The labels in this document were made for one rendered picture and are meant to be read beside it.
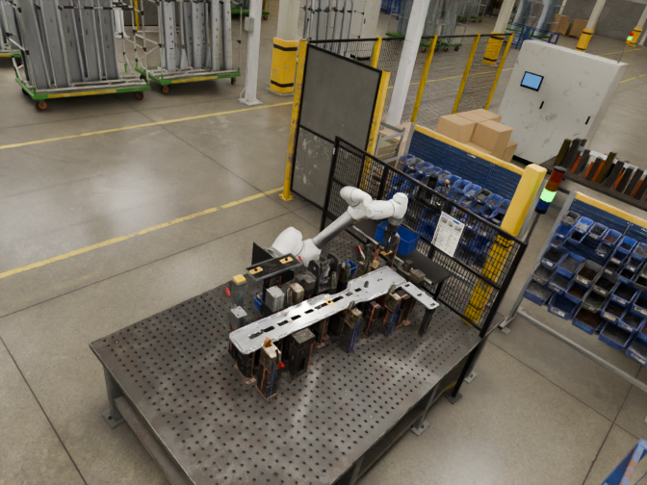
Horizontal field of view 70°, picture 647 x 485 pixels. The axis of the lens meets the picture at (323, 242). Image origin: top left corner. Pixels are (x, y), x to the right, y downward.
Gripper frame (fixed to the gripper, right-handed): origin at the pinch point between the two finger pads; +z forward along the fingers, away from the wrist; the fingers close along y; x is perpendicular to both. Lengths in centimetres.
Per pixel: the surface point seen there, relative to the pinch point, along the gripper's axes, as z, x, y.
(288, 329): 29, -85, 6
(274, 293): 18, -81, -15
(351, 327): 36, -44, 20
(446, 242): 6, 54, 12
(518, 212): -41, 58, 51
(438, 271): 26, 46, 18
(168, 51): 59, 179, -748
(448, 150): -9, 176, -85
